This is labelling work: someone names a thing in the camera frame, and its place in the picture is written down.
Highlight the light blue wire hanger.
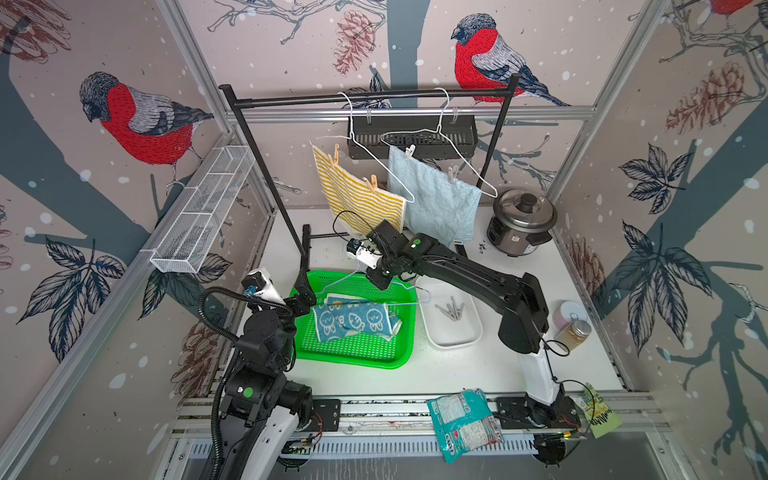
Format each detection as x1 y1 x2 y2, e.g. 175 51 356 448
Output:
308 270 432 306

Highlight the teal patterned towel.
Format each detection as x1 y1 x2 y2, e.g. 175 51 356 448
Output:
312 294 402 343

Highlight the yellow striped towel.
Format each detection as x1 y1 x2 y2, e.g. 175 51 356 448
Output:
312 146 406 238

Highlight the clear clothespin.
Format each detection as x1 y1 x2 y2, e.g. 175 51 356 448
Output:
436 305 457 321
448 297 464 321

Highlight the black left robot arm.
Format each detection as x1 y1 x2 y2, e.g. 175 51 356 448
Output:
198 287 316 479

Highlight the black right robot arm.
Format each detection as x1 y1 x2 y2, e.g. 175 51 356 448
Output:
347 221 575 428

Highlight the white hanger with blue towel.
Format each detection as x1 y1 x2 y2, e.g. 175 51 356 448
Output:
379 87 498 199

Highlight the green plastic basket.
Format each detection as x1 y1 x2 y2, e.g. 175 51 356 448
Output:
296 305 417 369

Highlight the light blue towel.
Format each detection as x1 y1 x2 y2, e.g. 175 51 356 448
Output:
388 147 482 246

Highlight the white clothespin right blue towel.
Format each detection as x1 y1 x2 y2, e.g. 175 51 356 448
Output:
447 165 460 183

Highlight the white rectangular tray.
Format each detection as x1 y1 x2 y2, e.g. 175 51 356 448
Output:
415 276 483 350

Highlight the silver rice cooker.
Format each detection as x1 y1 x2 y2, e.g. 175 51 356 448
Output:
486 188 558 257

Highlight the teal snack packet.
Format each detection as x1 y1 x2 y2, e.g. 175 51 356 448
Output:
427 389 503 464

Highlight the black clothes rack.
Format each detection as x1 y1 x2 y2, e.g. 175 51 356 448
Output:
219 73 520 262

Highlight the small glass bottle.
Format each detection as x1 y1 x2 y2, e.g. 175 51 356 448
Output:
555 319 592 352

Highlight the yellow green packet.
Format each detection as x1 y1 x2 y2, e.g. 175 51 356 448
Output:
576 383 623 439

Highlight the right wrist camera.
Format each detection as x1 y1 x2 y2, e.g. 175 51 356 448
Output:
345 239 382 269

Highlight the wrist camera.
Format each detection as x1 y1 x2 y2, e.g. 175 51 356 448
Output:
345 239 382 269
241 268 285 305

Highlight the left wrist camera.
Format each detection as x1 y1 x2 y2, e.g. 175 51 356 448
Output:
241 268 285 305

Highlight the black wall basket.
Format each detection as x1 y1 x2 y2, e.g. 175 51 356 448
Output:
347 115 478 160

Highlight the white wire mesh shelf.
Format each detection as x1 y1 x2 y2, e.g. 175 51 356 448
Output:
150 145 255 274

